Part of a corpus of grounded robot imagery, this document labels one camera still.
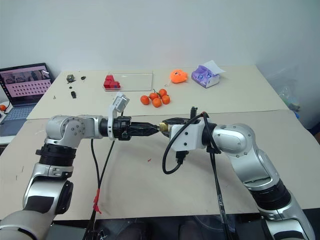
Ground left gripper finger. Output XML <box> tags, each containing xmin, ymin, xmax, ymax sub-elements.
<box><xmin>130</xmin><ymin>128</ymin><xmax>160</xmax><ymax>137</ymax></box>
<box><xmin>130</xmin><ymin>121</ymin><xmax>160</xmax><ymax>130</ymax></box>

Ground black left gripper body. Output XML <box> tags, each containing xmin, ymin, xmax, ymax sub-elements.
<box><xmin>113</xmin><ymin>115</ymin><xmax>134</xmax><ymax>142</ymax></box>

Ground orange plush toy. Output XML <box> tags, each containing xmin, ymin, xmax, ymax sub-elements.
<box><xmin>169</xmin><ymin>69</ymin><xmax>189</xmax><ymax>85</ymax></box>

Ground clear acrylic tray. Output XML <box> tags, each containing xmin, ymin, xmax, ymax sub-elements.
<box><xmin>103</xmin><ymin>72</ymin><xmax>154</xmax><ymax>92</ymax></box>

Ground red building blocks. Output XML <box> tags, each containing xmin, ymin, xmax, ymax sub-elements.
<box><xmin>102</xmin><ymin>74</ymin><xmax>123</xmax><ymax>91</ymax></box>

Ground purple tissue pack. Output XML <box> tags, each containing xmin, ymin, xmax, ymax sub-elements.
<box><xmin>191</xmin><ymin>60</ymin><xmax>227</xmax><ymax>89</ymax></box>

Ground open laptop computer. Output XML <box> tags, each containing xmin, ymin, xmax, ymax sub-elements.
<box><xmin>0</xmin><ymin>62</ymin><xmax>52</xmax><ymax>137</ymax></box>

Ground clear plastic bag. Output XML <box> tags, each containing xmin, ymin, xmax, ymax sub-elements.
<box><xmin>263</xmin><ymin>61</ymin><xmax>320</xmax><ymax>127</ymax></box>

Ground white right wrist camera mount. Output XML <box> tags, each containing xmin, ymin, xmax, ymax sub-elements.
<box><xmin>169</xmin><ymin>118</ymin><xmax>209</xmax><ymax>152</ymax></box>

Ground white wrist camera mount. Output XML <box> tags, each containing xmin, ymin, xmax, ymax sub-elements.
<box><xmin>107</xmin><ymin>91</ymin><xmax>131</xmax><ymax>140</ymax></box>
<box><xmin>169</xmin><ymin>118</ymin><xmax>209</xmax><ymax>152</ymax></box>

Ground thick black right wrist cable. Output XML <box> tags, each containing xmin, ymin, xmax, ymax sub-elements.
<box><xmin>162</xmin><ymin>106</ymin><xmax>214</xmax><ymax>176</ymax></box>

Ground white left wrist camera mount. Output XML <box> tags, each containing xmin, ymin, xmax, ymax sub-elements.
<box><xmin>107</xmin><ymin>91</ymin><xmax>131</xmax><ymax>140</ymax></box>

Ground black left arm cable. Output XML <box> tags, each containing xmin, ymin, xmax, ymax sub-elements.
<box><xmin>82</xmin><ymin>137</ymin><xmax>116</xmax><ymax>240</ymax></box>

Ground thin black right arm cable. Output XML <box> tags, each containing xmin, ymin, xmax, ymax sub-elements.
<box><xmin>206</xmin><ymin>146</ymin><xmax>232</xmax><ymax>240</ymax></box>

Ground red tape on cable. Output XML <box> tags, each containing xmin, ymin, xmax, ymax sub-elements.
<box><xmin>92</xmin><ymin>189</ymin><xmax>102</xmax><ymax>214</ymax></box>

